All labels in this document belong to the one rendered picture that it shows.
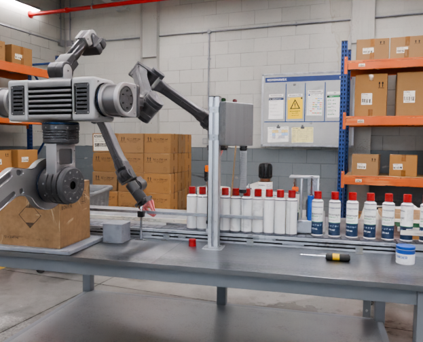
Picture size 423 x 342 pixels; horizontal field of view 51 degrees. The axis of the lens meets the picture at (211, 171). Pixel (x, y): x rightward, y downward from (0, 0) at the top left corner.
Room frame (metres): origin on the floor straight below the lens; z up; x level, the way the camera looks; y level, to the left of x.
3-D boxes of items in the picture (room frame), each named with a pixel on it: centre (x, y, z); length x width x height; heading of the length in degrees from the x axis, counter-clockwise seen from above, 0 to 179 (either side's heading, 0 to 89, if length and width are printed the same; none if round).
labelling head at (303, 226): (2.10, -0.44, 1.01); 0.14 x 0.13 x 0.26; 76
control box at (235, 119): (2.01, -0.09, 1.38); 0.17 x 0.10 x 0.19; 131
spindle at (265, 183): (2.65, -0.32, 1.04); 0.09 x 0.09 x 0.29
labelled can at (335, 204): (1.98, -0.55, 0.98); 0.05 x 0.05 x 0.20
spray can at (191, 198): (2.14, 0.09, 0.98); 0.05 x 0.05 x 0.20
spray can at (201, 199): (2.13, 0.04, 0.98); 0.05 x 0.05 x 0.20
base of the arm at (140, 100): (1.71, 0.30, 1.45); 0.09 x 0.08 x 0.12; 69
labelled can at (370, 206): (1.94, -0.70, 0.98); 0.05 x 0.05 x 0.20
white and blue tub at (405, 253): (1.74, -0.77, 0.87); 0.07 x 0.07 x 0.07
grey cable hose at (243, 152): (1.98, -0.14, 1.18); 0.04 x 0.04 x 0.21
